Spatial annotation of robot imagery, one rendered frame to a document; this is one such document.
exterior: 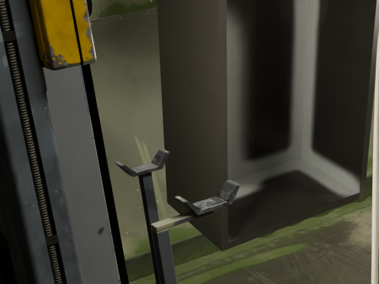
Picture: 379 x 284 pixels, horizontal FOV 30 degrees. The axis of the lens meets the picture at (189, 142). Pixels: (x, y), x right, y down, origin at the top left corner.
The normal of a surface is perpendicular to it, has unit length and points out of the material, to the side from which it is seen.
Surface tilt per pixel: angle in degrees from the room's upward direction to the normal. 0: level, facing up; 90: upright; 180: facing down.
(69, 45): 90
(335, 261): 0
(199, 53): 90
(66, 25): 90
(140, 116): 57
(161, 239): 90
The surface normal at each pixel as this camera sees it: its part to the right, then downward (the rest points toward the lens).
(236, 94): 0.52, 0.37
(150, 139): 0.31, -0.36
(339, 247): -0.14, -0.95
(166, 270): 0.46, 0.18
